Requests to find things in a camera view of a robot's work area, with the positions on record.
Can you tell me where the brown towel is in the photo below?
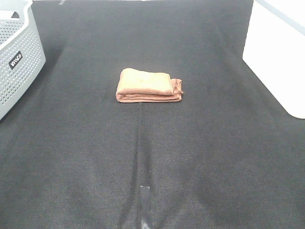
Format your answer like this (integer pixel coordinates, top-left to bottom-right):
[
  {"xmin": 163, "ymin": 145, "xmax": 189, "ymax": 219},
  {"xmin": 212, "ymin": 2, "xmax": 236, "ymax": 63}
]
[{"xmin": 116, "ymin": 68, "xmax": 183, "ymax": 103}]

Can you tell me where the black table cover cloth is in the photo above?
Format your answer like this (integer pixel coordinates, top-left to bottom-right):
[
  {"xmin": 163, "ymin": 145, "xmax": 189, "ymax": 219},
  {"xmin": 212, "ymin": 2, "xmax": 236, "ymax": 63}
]
[{"xmin": 0, "ymin": 0, "xmax": 305, "ymax": 229}]

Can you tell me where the grey tape strip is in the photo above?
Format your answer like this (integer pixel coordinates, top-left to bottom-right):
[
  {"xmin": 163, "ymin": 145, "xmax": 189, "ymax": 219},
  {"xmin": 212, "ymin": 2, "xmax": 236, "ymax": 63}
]
[{"xmin": 140, "ymin": 186, "xmax": 152, "ymax": 229}]

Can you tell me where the white storage box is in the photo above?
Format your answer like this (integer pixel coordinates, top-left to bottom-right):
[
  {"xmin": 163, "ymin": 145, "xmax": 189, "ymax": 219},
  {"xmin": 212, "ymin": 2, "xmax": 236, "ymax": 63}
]
[{"xmin": 243, "ymin": 0, "xmax": 305, "ymax": 119}]

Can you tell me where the grey perforated laundry basket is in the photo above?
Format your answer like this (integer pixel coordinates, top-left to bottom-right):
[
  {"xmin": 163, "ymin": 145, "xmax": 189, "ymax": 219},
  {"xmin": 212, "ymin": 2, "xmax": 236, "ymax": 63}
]
[{"xmin": 0, "ymin": 0, "xmax": 46, "ymax": 118}]

